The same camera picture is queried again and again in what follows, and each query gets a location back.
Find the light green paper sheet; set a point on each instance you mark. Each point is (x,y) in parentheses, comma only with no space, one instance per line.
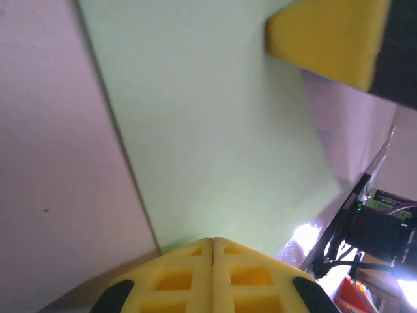
(208,130)

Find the aluminium mounting rail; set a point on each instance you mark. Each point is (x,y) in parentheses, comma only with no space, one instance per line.
(382,153)

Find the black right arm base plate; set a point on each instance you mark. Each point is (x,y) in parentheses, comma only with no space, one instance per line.
(350,202)

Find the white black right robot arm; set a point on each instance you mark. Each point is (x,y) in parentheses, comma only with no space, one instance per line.
(378,228)

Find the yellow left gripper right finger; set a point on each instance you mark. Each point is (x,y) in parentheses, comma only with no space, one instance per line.
(251,280)

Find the stack of coloured paper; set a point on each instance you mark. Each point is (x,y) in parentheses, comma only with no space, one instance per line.
(353,293)

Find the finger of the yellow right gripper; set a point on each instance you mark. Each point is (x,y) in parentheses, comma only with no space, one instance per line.
(325,39)

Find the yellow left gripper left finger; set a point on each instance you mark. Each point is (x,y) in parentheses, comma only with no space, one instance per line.
(176,280)

